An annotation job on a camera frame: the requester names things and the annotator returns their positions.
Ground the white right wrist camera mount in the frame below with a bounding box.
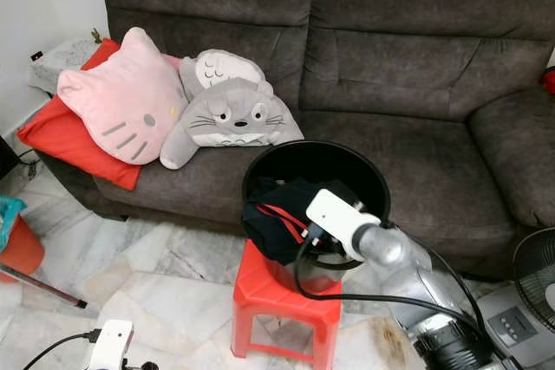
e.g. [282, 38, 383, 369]
[305, 188, 382, 260]

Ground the black round laundry bin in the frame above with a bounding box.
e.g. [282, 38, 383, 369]
[241, 140, 393, 293]

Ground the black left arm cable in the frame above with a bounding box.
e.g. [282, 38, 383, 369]
[24, 328, 101, 370]

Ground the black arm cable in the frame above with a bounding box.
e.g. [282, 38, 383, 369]
[24, 328, 101, 370]
[293, 223, 500, 354]

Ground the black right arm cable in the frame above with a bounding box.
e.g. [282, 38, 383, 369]
[293, 223, 500, 354]

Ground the black shirt with red trim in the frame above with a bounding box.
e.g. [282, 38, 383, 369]
[243, 178, 361, 265]

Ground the red plastic stool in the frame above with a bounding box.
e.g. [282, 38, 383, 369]
[230, 238, 343, 370]

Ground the dark grey fabric sofa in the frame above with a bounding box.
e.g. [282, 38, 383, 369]
[35, 0, 555, 260]

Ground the red bucket with teal bag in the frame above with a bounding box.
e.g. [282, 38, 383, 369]
[0, 195, 46, 282]

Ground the grey standing fan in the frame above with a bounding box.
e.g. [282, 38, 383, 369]
[475, 225, 555, 370]

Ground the grey totoro plush pillow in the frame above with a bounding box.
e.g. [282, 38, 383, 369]
[159, 49, 304, 170]

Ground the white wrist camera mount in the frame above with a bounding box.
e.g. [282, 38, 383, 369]
[305, 188, 382, 260]
[91, 319, 135, 370]

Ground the red cushion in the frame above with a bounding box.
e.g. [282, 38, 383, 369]
[16, 37, 142, 191]

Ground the side table with lace cloth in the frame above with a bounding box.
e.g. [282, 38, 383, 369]
[28, 36, 105, 95]

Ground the pink cat face pillow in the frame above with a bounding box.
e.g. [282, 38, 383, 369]
[56, 27, 189, 166]

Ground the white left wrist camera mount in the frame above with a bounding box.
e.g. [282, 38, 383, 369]
[91, 319, 135, 370]

